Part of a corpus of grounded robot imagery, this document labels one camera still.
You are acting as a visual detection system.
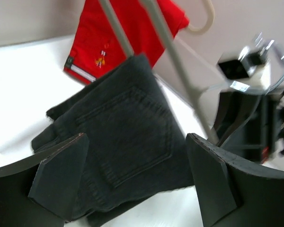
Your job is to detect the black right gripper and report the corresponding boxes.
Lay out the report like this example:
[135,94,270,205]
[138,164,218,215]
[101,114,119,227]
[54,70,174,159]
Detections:
[213,91,284,163]

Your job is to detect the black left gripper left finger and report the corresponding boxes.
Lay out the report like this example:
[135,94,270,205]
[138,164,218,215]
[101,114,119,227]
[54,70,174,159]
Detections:
[0,133,89,227]

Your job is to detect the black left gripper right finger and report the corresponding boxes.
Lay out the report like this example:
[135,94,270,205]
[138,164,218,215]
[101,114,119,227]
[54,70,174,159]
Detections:
[186,133,284,227]

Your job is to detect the black trousers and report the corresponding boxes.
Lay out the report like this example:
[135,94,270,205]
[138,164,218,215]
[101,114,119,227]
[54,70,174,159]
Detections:
[31,54,194,220]

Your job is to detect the grey trouser hanger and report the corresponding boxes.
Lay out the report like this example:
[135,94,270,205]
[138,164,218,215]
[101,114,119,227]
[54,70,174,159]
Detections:
[99,0,218,144]

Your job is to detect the beige wooden hanger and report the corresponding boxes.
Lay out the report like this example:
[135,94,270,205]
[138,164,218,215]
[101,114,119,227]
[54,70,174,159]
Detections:
[186,0,215,35]

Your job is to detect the red shorts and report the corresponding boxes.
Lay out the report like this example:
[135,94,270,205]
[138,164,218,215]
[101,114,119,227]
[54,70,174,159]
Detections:
[62,0,190,86]

